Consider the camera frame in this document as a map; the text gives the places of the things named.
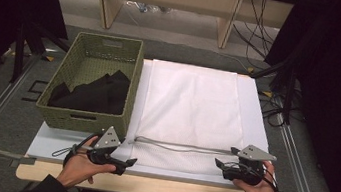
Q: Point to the black metal stand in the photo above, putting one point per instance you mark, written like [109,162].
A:
[18,54]
[290,92]

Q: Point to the clear plastic bag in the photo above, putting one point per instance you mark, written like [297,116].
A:
[147,7]

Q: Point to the green woven basket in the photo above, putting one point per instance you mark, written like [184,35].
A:
[95,62]

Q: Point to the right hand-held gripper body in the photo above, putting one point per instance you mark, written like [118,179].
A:
[250,171]

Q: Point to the white mesh laundry bag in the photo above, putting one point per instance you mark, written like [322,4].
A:
[190,105]

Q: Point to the black cloth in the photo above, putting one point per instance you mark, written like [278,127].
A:
[98,94]

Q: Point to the person's left hand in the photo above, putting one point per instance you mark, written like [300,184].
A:
[79,167]

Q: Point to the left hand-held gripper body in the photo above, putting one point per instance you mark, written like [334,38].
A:
[108,139]

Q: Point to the white board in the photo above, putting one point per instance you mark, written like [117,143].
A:
[256,115]

